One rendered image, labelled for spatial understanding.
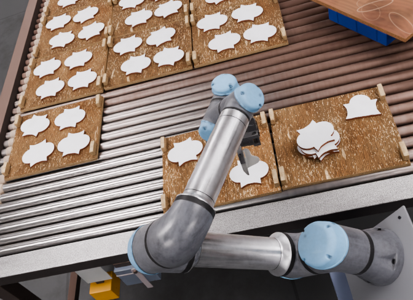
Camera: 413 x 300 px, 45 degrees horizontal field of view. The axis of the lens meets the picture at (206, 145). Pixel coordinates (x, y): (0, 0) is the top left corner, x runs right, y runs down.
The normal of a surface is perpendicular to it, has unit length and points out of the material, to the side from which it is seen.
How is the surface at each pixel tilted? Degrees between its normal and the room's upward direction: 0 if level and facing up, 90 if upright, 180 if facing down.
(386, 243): 28
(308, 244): 38
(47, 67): 0
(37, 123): 0
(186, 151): 0
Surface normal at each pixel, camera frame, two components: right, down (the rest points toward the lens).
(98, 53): -0.27, -0.61
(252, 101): 0.49, -0.33
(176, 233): -0.07, -0.06
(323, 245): -0.80, -0.29
